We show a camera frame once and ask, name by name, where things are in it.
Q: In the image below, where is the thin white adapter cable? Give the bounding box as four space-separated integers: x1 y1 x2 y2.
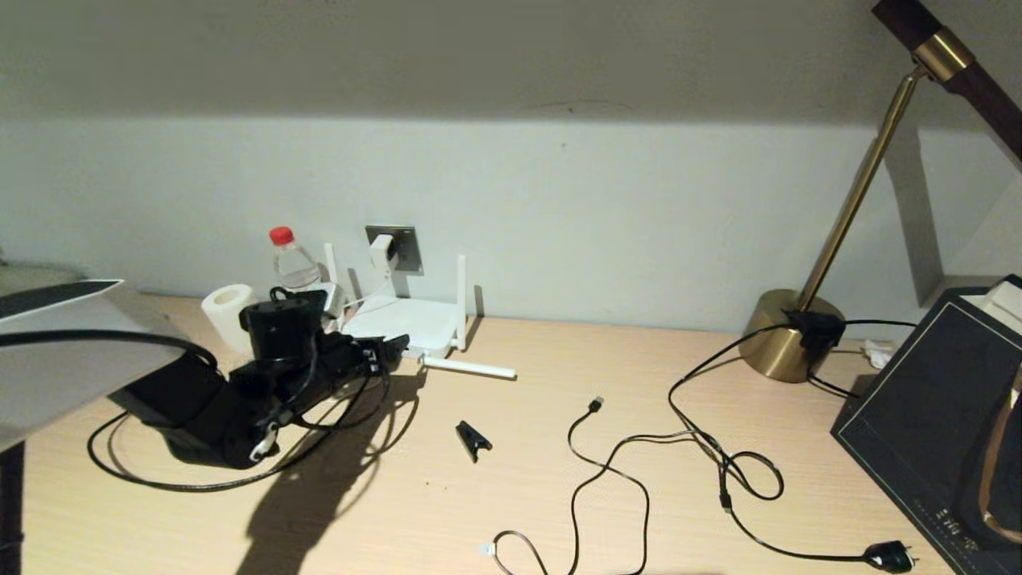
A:
343 272 394 316

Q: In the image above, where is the white power adapter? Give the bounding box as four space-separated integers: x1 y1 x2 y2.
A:
369 233 398 277

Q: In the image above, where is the black ethernet cable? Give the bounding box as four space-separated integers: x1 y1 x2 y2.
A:
86 371 422 494

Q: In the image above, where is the white router with four antennas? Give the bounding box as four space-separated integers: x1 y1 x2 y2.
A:
322 242 518 381

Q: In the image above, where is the small black clip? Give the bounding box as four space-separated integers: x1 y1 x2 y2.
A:
456 420 493 463

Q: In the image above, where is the clear water bottle red cap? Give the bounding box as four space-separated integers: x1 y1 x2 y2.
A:
269 227 324 290

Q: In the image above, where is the white paper roll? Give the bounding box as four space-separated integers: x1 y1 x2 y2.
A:
201 284 260 352

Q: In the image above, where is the brass desk lamp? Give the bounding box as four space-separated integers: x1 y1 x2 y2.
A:
739 0 1022 383

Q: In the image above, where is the white box inside bag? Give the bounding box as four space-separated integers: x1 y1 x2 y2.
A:
957 281 1022 336

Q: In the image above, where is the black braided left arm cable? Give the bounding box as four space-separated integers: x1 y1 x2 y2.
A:
271 371 392 436

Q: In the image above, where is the grey metal wall socket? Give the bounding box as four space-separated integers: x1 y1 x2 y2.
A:
366 226 424 274

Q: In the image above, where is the black USB cable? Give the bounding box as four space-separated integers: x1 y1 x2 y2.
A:
567 397 731 575

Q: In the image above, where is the black cable with white tip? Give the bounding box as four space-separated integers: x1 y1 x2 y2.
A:
479 529 552 575

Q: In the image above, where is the black plastic connector block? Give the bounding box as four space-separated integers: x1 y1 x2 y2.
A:
781 310 845 362

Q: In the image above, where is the dark gift bag brown handle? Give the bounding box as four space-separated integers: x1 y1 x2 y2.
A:
830 276 1022 575

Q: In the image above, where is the black lamp power cord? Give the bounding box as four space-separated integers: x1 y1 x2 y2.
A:
667 319 919 573

